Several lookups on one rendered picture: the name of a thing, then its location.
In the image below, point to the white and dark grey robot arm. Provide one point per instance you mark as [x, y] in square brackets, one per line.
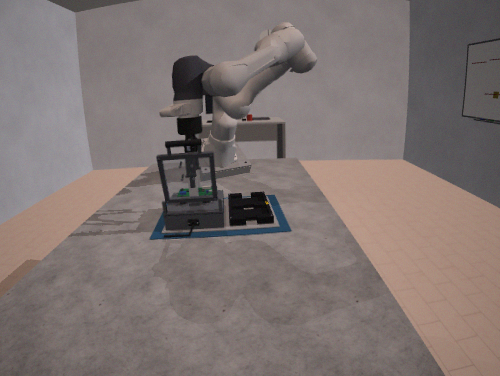
[193, 77]

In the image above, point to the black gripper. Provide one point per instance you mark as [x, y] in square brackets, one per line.
[188, 127]

